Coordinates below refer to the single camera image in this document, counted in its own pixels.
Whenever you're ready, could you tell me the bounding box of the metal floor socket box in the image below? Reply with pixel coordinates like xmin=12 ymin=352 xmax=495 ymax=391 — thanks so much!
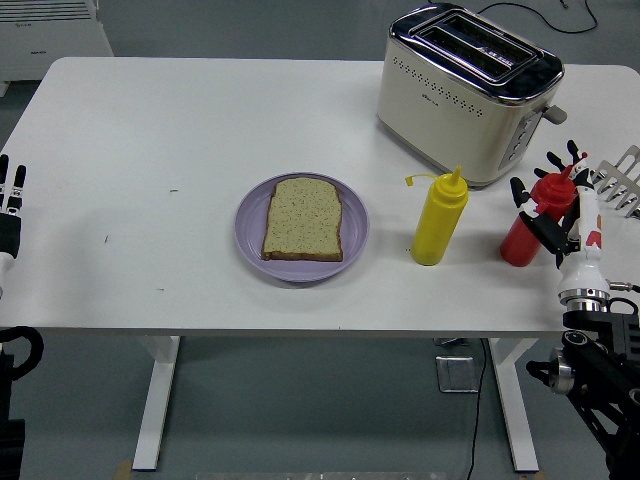
xmin=434 ymin=354 xmax=481 ymax=395

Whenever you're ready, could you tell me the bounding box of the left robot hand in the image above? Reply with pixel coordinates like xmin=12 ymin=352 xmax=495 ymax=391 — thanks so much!
xmin=0 ymin=153 xmax=28 ymax=301

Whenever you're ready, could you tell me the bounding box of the black floor cable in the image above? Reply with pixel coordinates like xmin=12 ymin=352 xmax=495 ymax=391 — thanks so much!
xmin=464 ymin=338 xmax=489 ymax=480

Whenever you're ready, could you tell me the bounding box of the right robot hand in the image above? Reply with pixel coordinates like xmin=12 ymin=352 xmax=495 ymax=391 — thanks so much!
xmin=509 ymin=139 xmax=612 ymax=297

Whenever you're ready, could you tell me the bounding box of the white table leg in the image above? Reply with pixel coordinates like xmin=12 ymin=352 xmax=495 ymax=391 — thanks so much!
xmin=131 ymin=335 xmax=181 ymax=472
xmin=487 ymin=338 xmax=540 ymax=474

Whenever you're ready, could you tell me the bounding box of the cream and chrome toaster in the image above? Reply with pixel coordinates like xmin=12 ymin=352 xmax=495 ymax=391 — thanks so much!
xmin=375 ymin=2 xmax=569 ymax=190

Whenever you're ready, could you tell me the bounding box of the metal toast rack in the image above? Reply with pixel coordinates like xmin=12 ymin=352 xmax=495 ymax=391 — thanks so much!
xmin=589 ymin=145 xmax=640 ymax=219

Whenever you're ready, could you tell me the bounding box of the red squeeze bottle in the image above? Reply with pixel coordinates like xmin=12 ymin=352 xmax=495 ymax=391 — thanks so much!
xmin=499 ymin=151 xmax=589 ymax=268

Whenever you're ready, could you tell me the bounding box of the slice of bread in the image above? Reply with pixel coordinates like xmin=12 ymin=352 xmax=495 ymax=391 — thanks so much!
xmin=260 ymin=177 xmax=345 ymax=263

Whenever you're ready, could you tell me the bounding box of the yellow squeeze bottle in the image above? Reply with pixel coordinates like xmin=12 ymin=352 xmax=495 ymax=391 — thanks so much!
xmin=404 ymin=165 xmax=470 ymax=267

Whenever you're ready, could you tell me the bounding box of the white floor appliance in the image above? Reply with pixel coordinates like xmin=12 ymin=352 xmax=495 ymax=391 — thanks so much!
xmin=0 ymin=0 xmax=115 ymax=96

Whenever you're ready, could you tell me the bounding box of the purple round plate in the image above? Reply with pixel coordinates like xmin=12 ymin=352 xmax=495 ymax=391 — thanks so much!
xmin=233 ymin=172 xmax=370 ymax=284

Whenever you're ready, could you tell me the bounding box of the black toaster power cord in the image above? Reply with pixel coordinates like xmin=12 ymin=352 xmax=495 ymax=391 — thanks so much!
xmin=477 ymin=0 xmax=599 ymax=35

